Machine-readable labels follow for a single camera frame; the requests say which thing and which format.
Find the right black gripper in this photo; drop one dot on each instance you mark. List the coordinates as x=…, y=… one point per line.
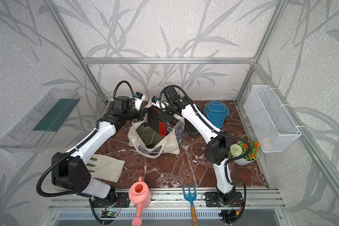
x=166, y=117

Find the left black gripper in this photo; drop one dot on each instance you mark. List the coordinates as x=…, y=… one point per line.
x=141, y=115

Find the red black ping pong set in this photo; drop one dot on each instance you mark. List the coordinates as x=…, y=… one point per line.
x=153, y=122

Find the beige canvas tote bag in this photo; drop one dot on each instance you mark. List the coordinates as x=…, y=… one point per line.
x=170, y=143

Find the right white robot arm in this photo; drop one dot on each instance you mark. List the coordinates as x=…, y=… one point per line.
x=218, y=141

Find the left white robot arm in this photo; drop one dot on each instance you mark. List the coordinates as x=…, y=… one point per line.
x=69, y=170

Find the olive green paddle case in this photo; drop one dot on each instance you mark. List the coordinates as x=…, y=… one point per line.
x=148, y=135

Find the beige gardening glove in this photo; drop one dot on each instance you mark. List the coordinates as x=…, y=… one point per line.
x=105, y=167

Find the pink watering can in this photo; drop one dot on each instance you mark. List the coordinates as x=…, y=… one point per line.
x=141, y=196

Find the clear plastic shelf tray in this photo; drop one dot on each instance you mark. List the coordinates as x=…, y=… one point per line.
x=35, y=131

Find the blue hand rake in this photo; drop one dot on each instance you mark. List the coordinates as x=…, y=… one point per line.
x=191, y=197

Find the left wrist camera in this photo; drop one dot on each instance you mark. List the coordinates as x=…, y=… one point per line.
x=137, y=99

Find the white wire basket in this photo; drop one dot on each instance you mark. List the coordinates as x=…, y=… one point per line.
x=271, y=122

